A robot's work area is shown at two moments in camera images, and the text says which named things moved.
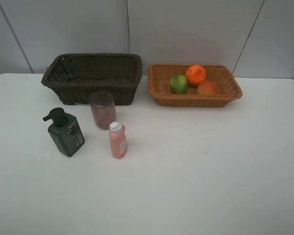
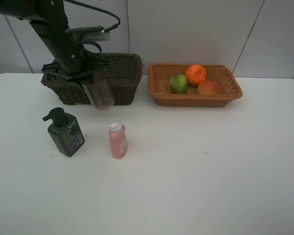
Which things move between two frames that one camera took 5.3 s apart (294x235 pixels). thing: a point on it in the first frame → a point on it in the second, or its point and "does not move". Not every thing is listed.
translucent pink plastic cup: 104,108 → 100,91
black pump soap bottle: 65,130 does not move
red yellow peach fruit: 207,88 does not move
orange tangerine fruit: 195,74 does not move
